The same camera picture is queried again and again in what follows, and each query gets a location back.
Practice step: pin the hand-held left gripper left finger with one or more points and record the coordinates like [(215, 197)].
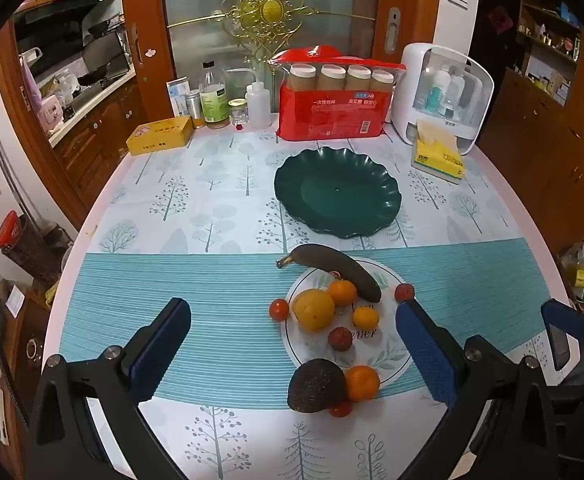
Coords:
[(159, 350)]

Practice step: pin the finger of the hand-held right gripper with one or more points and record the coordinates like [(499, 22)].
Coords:
[(566, 317)]

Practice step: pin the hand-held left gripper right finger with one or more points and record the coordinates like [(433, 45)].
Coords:
[(429, 355)]

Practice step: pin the white floral plate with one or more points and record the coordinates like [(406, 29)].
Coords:
[(371, 355)]

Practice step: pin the dark red round fruit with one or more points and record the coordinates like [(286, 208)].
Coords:
[(404, 291), (340, 338)]

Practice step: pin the red cherry tomato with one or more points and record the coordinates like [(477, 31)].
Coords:
[(279, 309), (340, 409)]

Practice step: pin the dark brown avocado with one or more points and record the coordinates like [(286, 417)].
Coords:
[(317, 385)]

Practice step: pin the overripe brown banana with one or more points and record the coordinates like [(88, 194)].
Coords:
[(344, 267)]

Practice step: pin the yellow lemon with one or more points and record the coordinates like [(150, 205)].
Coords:
[(313, 310)]

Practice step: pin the dark green scalloped plate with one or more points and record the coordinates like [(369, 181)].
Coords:
[(337, 195)]

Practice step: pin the small orange tangerine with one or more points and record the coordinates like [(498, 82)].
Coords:
[(365, 317)]

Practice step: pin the tree print tablecloth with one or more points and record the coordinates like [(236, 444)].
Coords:
[(212, 195)]

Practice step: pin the red lid jar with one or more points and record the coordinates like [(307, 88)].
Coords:
[(12, 235)]

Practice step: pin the yellow tissue pack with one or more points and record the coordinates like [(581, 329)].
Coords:
[(439, 160)]

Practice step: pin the yellow tin box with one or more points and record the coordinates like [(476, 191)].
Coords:
[(159, 135)]

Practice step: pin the wooden kitchen base cabinet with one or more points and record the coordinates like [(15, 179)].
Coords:
[(97, 135)]

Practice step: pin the small orange container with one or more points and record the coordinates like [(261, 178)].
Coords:
[(197, 121)]

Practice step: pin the small metal can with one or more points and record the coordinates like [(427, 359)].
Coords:
[(192, 107)]

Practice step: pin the grey mop pole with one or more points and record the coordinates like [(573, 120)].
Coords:
[(2, 160)]

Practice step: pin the small glass jar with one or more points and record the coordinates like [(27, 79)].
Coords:
[(238, 112)]

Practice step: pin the white and blue carton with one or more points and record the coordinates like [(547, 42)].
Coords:
[(177, 97)]

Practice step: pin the glass bottle with green label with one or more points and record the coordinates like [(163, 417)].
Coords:
[(214, 102)]

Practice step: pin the teal bottle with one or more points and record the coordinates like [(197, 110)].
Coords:
[(434, 97)]

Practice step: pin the pink box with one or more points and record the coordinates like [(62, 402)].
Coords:
[(52, 115)]

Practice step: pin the white squeeze wash bottle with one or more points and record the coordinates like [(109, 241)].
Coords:
[(258, 107)]

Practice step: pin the red paper cup package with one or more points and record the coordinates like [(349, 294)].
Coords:
[(322, 115)]

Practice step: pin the white cosmetics storage box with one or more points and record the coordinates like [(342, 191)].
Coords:
[(411, 75)]

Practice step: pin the black wok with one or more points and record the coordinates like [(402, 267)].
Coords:
[(99, 75)]

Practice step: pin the pink plastic bag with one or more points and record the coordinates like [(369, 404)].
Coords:
[(31, 85)]

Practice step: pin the silver door lock plate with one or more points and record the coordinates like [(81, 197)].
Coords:
[(393, 30)]

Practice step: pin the black range hood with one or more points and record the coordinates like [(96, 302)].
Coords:
[(57, 30)]

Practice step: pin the gold door ornament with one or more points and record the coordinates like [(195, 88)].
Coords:
[(272, 10)]

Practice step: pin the wooden wall shelf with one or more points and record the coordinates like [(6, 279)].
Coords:
[(546, 25)]

